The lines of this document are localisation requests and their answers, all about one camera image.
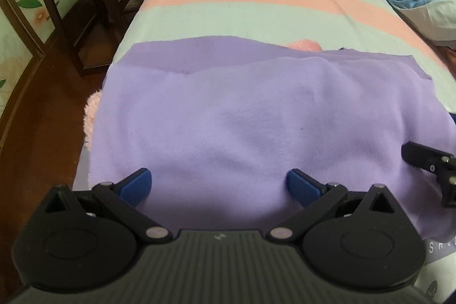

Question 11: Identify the striped bed sheet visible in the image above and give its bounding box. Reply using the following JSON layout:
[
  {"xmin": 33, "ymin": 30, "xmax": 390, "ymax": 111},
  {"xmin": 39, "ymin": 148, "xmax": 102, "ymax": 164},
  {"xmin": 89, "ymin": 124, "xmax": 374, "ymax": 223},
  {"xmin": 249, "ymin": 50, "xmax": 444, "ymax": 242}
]
[{"xmin": 76, "ymin": 0, "xmax": 456, "ymax": 304}]

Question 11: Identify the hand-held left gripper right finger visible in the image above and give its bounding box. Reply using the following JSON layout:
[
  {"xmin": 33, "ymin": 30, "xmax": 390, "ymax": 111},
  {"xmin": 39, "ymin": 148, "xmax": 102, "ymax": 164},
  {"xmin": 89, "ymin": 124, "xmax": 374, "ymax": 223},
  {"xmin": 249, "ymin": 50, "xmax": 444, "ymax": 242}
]
[{"xmin": 266, "ymin": 169, "xmax": 398, "ymax": 245}]

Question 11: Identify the pink fluffy folded garment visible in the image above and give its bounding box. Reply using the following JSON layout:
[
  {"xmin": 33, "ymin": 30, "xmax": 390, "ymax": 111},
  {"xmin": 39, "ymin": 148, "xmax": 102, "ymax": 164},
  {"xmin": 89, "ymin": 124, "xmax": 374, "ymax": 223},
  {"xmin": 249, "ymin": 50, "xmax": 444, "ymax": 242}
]
[{"xmin": 83, "ymin": 38, "xmax": 323, "ymax": 151}]

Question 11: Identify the purple sweatshirt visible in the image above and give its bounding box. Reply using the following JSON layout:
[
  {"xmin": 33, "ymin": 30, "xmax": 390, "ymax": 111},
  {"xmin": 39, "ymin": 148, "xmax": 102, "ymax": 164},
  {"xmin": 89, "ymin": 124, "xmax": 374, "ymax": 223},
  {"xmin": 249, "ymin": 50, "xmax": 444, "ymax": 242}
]
[{"xmin": 87, "ymin": 36, "xmax": 456, "ymax": 240}]

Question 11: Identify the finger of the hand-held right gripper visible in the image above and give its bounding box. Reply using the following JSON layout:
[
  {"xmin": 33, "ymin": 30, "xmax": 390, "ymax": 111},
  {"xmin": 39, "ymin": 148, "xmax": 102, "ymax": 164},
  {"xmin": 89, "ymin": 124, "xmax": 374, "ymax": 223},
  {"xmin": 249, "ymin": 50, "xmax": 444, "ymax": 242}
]
[{"xmin": 401, "ymin": 142, "xmax": 456, "ymax": 208}]

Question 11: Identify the dark wooden chair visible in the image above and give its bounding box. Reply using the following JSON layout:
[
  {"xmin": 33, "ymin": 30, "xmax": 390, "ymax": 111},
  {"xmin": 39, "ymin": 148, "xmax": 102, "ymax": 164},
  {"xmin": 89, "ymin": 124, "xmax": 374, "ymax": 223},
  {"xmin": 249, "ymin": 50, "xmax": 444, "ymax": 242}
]
[{"xmin": 28, "ymin": 0, "xmax": 148, "ymax": 77}]

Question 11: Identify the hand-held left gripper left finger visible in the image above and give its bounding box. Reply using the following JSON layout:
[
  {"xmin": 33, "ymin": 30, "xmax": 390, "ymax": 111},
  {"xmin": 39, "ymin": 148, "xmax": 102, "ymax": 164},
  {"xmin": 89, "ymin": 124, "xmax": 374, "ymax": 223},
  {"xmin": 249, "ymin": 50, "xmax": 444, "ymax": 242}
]
[{"xmin": 43, "ymin": 168, "xmax": 174, "ymax": 245}]

